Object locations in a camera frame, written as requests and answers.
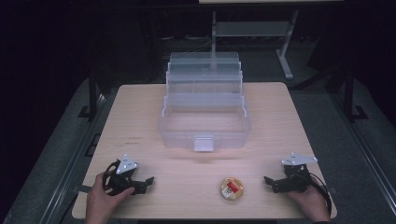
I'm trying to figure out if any black metal post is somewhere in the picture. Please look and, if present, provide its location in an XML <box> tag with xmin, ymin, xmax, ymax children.
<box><xmin>78</xmin><ymin>66</ymin><xmax>100</xmax><ymax>122</ymax></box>
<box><xmin>343</xmin><ymin>66</ymin><xmax>370</xmax><ymax>123</ymax></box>

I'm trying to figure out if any round gold tin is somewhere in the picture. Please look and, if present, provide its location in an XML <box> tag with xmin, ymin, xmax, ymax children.
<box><xmin>219</xmin><ymin>176</ymin><xmax>245</xmax><ymax>203</ymax></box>

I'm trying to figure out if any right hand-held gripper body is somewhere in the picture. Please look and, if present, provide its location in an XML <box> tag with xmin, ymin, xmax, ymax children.
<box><xmin>277</xmin><ymin>151</ymin><xmax>318</xmax><ymax>193</ymax></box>

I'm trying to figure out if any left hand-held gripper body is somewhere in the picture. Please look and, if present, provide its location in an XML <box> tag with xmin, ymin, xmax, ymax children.
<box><xmin>103</xmin><ymin>153</ymin><xmax>140</xmax><ymax>197</ymax></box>

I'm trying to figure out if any grey metal stand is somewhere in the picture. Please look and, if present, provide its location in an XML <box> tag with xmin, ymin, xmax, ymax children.
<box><xmin>211</xmin><ymin>9</ymin><xmax>301</xmax><ymax>80</ymax></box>

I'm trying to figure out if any black cable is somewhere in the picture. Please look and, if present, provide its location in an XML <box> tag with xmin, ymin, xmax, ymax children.
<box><xmin>102</xmin><ymin>159</ymin><xmax>121</xmax><ymax>197</ymax></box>
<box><xmin>298</xmin><ymin>172</ymin><xmax>333</xmax><ymax>217</ymax></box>

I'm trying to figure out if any person's left hand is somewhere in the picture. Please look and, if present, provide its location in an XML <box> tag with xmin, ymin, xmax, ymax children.
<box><xmin>85</xmin><ymin>173</ymin><xmax>135</xmax><ymax>224</ymax></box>

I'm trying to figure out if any person's right hand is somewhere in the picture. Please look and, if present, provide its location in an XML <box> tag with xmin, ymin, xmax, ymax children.
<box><xmin>285</xmin><ymin>184</ymin><xmax>332</xmax><ymax>223</ymax></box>

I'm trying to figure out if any clear plastic tiered storage box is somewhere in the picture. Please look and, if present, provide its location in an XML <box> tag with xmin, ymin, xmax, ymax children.
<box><xmin>158</xmin><ymin>51</ymin><xmax>252</xmax><ymax>153</ymax></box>

